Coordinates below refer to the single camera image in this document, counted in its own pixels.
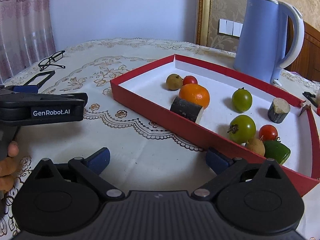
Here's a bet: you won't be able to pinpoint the green tomato large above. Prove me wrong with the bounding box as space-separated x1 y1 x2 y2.
227 115 256 144

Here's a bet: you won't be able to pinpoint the green cucumber piece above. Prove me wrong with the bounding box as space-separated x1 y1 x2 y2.
264 140 291 165

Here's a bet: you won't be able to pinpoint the dark sugarcane piece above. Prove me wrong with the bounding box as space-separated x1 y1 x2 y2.
170 96 204 124
267 98 290 124

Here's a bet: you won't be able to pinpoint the green tomato small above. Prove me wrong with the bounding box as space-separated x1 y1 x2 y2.
232 87 253 113

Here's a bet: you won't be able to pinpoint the orange tangerine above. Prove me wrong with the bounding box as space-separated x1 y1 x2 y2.
178 83 210 109

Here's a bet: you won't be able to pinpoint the small red tomato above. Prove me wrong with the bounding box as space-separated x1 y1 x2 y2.
183 75 198 85

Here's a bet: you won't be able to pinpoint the person's left hand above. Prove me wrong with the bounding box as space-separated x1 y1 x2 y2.
0 141 19 192

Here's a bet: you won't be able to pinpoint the black eyeglasses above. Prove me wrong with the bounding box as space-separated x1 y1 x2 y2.
38 50 65 72

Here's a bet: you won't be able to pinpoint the brown longan near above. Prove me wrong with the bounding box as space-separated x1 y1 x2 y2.
245 138 265 156

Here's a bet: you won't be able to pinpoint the brown longan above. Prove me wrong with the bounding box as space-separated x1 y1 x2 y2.
245 138 265 156
165 74 183 90

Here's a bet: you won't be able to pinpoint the pink floral curtain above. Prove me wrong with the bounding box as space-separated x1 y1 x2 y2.
1 0 56 83

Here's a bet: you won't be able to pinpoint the floral tablecloth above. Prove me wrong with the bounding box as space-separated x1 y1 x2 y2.
1 40 319 239

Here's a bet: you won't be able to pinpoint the red shallow box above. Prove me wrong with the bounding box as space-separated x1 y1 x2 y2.
111 55 319 195

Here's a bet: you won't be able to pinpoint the brown longan far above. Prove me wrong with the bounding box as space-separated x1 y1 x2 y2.
165 74 183 90

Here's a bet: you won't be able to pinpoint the black holder near bag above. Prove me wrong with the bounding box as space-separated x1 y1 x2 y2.
303 92 318 108

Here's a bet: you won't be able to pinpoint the blue electric kettle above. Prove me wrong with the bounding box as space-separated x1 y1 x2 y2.
233 0 304 85

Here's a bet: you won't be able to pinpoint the wooden headboard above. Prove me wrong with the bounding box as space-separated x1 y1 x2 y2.
285 22 320 82

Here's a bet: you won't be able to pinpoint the white wall switch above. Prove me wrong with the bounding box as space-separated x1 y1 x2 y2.
218 18 243 37

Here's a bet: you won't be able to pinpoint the gold picture frame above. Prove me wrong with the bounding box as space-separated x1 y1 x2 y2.
195 0 247 52

